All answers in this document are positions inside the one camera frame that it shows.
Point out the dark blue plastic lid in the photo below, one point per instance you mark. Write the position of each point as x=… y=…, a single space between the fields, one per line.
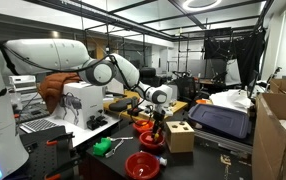
x=219 y=120

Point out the white printer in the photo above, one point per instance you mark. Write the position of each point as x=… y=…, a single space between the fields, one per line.
x=23 y=83

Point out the grey keyboard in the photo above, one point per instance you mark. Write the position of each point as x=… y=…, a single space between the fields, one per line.
x=38 y=125

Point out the white monitor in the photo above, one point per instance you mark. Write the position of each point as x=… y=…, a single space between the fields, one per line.
x=116 y=87

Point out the black pegboard stand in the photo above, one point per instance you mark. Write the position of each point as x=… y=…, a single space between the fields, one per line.
x=43 y=156

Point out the white paper pile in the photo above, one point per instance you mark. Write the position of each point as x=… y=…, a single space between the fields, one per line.
x=231 y=98

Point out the white blue toothpaste tube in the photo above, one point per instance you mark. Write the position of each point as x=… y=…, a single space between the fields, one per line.
x=162 y=161

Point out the black orange clamp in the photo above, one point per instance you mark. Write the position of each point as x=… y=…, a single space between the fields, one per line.
x=64 y=166
x=60 y=138

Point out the black controller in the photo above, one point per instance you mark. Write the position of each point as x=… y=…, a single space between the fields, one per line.
x=96 y=122

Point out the orange bowl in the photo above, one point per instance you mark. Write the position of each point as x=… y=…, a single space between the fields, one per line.
x=203 y=101

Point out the brown puffer jacket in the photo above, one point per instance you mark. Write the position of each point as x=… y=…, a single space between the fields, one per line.
x=54 y=88

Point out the large brown cardboard box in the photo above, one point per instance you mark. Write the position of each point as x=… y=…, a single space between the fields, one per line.
x=273 y=146

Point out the black box with red label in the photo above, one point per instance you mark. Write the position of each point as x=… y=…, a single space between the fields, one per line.
x=134 y=111

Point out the small tan cardboard box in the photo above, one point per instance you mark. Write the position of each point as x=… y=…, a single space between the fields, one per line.
x=144 y=115

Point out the wooden shape sorter box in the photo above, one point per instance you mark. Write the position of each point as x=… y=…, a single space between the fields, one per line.
x=179 y=140

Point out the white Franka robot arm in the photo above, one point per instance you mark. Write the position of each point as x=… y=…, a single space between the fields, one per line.
x=49 y=53

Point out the black padded case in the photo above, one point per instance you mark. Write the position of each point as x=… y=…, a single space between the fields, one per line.
x=119 y=105

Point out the small open cardboard box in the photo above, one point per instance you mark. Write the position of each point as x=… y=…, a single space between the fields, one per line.
x=284 y=86

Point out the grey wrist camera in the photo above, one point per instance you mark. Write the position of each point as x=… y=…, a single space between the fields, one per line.
x=169 y=112

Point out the black computer monitor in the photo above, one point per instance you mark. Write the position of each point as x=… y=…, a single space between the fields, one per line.
x=253 y=85

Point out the green plastic toy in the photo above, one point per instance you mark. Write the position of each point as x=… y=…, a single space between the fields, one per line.
x=101 y=147

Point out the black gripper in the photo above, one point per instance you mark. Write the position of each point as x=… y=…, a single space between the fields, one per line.
x=159 y=118

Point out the silver metal spoon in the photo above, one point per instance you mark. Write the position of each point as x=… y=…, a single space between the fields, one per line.
x=114 y=148

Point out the white desk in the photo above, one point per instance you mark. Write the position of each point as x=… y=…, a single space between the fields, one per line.
x=83 y=133

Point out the orange wooden cube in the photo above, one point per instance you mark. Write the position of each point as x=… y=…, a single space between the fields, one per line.
x=149 y=138

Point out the black office chair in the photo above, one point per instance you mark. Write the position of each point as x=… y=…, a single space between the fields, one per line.
x=186 y=86
x=149 y=76

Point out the white robot dog box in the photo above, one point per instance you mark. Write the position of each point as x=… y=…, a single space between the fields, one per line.
x=86 y=100

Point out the red plastic bowl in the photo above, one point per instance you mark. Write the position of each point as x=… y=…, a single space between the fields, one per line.
x=139 y=166
x=137 y=129
x=143 y=143

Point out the orange toy ball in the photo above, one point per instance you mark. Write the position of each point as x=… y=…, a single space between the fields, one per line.
x=144 y=125

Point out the black curtain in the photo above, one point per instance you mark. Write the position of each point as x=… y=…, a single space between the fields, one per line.
x=243 y=50

